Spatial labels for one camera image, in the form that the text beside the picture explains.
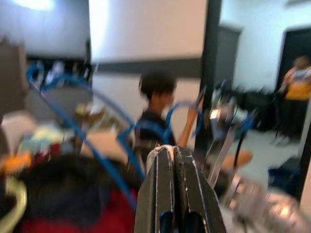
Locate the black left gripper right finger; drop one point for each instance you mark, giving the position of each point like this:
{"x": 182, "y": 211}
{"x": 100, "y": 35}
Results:
{"x": 194, "y": 189}

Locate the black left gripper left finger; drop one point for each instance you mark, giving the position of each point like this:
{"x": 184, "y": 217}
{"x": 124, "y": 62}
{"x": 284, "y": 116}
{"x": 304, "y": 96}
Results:
{"x": 155, "y": 189}

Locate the red garment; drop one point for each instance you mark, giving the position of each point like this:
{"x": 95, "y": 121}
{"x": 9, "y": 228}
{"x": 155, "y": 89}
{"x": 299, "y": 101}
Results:
{"x": 109, "y": 218}

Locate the navy blue garment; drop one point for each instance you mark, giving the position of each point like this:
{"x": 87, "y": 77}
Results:
{"x": 73, "y": 189}

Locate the grey black background robot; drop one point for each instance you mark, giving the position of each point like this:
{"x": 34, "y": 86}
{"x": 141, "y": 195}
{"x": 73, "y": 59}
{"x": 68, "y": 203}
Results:
{"x": 238, "y": 116}

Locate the blue bucket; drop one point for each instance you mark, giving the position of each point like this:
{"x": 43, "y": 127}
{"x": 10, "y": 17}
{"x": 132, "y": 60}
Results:
{"x": 286, "y": 172}

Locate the seated person black clothes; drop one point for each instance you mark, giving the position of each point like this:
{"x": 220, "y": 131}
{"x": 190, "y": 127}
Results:
{"x": 158, "y": 85}

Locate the teal cloth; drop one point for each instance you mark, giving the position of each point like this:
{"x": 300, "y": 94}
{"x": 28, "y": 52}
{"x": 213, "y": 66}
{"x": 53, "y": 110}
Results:
{"x": 41, "y": 138}

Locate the small orange object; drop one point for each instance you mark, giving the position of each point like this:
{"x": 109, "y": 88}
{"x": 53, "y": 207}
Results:
{"x": 17, "y": 162}

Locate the standing person orange shirt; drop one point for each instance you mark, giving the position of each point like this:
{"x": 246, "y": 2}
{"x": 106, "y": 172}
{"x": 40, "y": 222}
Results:
{"x": 296, "y": 87}

